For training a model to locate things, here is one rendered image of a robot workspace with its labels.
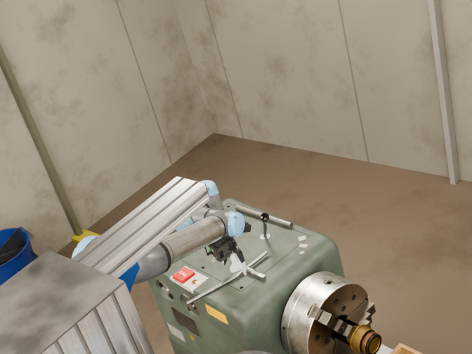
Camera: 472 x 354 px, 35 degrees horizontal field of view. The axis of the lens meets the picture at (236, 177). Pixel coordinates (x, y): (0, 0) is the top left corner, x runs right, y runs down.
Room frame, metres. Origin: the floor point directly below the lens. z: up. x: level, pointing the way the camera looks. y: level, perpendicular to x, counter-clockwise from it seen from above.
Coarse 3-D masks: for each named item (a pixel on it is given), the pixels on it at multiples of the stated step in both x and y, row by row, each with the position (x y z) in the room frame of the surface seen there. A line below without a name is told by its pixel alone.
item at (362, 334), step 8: (360, 328) 1.81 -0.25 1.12; (368, 328) 1.81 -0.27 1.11; (352, 336) 1.80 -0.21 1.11; (360, 336) 1.78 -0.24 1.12; (368, 336) 1.77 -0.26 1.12; (376, 336) 1.78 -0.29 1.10; (352, 344) 1.79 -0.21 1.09; (360, 344) 1.77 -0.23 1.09; (368, 344) 1.75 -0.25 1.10; (376, 344) 1.79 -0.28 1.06; (360, 352) 1.77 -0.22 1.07; (368, 352) 1.75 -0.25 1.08; (376, 352) 1.77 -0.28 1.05
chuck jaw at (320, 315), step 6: (312, 312) 1.86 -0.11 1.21; (318, 312) 1.85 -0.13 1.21; (324, 312) 1.84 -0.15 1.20; (318, 318) 1.84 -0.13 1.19; (324, 318) 1.82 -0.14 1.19; (330, 318) 1.82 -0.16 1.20; (336, 318) 1.83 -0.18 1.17; (324, 324) 1.83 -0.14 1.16; (330, 324) 1.81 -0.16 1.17; (336, 324) 1.82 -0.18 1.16; (342, 324) 1.81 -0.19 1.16; (348, 324) 1.82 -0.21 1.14; (336, 330) 1.81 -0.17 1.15; (342, 330) 1.81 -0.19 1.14; (348, 330) 1.81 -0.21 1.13; (348, 336) 1.79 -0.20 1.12
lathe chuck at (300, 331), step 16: (320, 288) 1.92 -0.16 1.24; (336, 288) 1.90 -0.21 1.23; (352, 288) 1.94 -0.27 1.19; (304, 304) 1.89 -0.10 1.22; (320, 304) 1.86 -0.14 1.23; (336, 304) 1.89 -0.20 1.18; (352, 304) 1.93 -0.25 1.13; (304, 320) 1.85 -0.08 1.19; (288, 336) 1.87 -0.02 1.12; (304, 336) 1.82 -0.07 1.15; (320, 336) 1.83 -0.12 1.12; (304, 352) 1.81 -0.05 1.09; (320, 352) 1.82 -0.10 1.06
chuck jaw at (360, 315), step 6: (366, 300) 1.95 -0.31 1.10; (360, 306) 1.93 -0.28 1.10; (366, 306) 1.92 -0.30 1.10; (372, 306) 1.92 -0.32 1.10; (354, 312) 1.92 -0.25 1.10; (360, 312) 1.91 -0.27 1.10; (366, 312) 1.90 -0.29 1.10; (372, 312) 1.92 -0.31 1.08; (342, 318) 1.92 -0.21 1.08; (348, 318) 1.90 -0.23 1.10; (354, 318) 1.89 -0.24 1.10; (360, 318) 1.88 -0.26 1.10; (366, 318) 1.87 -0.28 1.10; (354, 324) 1.87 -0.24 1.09; (366, 324) 1.84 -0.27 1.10
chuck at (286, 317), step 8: (320, 272) 2.02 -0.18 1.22; (328, 272) 2.03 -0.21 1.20; (304, 280) 1.98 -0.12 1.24; (312, 280) 1.97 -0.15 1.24; (296, 288) 1.96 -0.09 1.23; (304, 288) 1.95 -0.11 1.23; (296, 296) 1.93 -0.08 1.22; (288, 304) 1.93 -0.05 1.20; (288, 312) 1.91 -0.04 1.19; (288, 320) 1.89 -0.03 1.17; (288, 328) 1.88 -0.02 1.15; (288, 344) 1.87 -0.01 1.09; (288, 352) 1.90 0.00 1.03
